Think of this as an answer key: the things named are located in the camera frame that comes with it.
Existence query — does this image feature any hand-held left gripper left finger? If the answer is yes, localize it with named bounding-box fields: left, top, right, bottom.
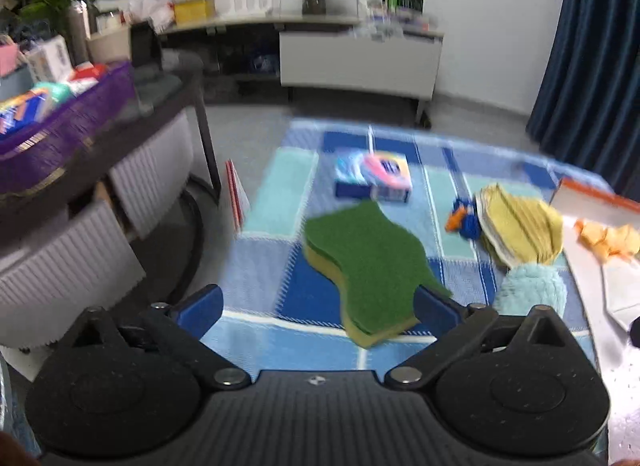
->
left=52, top=284, right=252, bottom=390

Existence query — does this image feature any steel tumbler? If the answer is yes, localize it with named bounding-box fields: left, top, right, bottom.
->
left=67, top=0, right=98, bottom=66

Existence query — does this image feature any white cardboard box orange rim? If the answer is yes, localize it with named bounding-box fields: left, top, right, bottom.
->
left=549, top=177, right=640, bottom=464

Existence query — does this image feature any purple basket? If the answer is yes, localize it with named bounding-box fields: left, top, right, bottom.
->
left=0, top=62, right=137, bottom=197

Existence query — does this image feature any red white booklet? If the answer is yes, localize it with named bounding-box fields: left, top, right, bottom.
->
left=225, top=160, right=251, bottom=234

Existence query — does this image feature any yellow box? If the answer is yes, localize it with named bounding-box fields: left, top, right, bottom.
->
left=172, top=0, right=217, bottom=24

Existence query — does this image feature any white ribbed chair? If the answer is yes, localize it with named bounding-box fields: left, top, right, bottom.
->
left=0, top=200, right=147, bottom=349
left=109, top=110, right=197, bottom=241

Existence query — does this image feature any red white box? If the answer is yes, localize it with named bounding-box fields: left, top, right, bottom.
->
left=67, top=63, right=108, bottom=94

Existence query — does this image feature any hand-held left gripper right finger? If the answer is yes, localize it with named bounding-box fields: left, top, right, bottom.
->
left=385, top=286, right=588, bottom=391

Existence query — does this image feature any dark television stand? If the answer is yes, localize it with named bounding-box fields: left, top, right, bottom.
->
left=155, top=10, right=446, bottom=101

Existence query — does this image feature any red white plastic bag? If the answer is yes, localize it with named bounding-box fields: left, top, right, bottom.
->
left=131, top=0, right=176, bottom=29

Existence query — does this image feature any white cup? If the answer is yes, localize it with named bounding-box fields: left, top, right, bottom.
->
left=95, top=10, right=123, bottom=34

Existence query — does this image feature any white drawer cabinet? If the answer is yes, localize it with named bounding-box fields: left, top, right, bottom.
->
left=279, top=30, right=443, bottom=129

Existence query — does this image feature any blue checked blanket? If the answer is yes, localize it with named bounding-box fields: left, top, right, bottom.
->
left=200, top=118, right=616, bottom=382

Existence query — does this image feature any pile of small packets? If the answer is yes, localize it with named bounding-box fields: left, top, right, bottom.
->
left=356, top=0, right=441, bottom=39

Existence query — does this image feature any yellow striped knitted cloth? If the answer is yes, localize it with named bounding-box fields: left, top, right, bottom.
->
left=474, top=183, right=565, bottom=269

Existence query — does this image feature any pink box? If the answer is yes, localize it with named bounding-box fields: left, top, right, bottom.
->
left=0, top=43, right=21, bottom=76

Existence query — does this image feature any colourful tissue pack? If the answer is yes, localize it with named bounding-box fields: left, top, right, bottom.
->
left=334, top=148, right=413, bottom=204

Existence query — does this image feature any green yellow sponge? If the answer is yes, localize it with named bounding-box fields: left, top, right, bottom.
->
left=303, top=201, right=453, bottom=349

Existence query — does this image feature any dark blue curtain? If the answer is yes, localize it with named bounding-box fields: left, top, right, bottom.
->
left=525, top=0, right=640, bottom=191

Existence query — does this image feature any black glass table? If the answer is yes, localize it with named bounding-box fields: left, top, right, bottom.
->
left=0, top=63, right=221, bottom=247

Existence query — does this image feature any light blue knitted toy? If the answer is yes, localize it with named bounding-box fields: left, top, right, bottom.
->
left=494, top=263, right=568, bottom=317

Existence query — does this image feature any small blue orange toy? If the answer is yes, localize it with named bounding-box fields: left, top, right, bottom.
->
left=445, top=198, right=482, bottom=241

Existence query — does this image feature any white carton box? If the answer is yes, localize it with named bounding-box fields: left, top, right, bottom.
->
left=25, top=36, right=71, bottom=84

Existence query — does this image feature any blue orange box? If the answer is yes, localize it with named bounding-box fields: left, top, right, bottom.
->
left=0, top=88, right=53, bottom=134

